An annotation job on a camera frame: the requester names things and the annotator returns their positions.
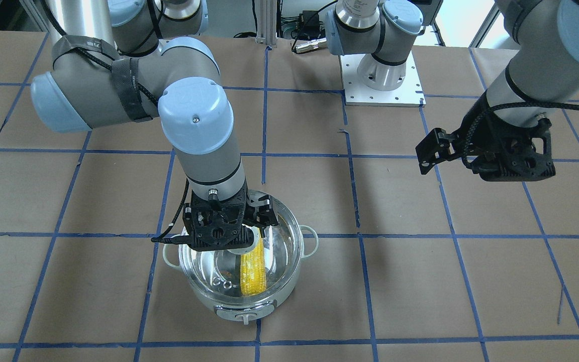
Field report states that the glass pot lid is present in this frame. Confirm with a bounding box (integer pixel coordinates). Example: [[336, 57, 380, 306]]
[[178, 190, 304, 307]]

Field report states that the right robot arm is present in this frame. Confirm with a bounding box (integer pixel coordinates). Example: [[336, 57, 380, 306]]
[[31, 1, 278, 253]]

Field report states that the black power adapter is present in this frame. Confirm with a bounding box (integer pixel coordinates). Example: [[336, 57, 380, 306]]
[[299, 10, 320, 32]]

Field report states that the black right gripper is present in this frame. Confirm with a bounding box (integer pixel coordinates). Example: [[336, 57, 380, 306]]
[[182, 186, 278, 251]]

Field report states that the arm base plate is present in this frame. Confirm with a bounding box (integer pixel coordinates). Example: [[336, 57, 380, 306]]
[[157, 36, 197, 56], [339, 54, 426, 107]]

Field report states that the yellow corn cob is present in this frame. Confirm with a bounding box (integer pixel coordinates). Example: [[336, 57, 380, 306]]
[[239, 237, 267, 297]]

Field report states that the aluminium frame post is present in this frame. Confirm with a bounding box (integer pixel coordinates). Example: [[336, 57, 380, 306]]
[[253, 1, 280, 48]]

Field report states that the pale green steel pot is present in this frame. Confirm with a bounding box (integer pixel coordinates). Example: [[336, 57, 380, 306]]
[[162, 190, 319, 323]]

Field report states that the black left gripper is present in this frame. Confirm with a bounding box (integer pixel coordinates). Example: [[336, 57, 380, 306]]
[[415, 113, 556, 183]]

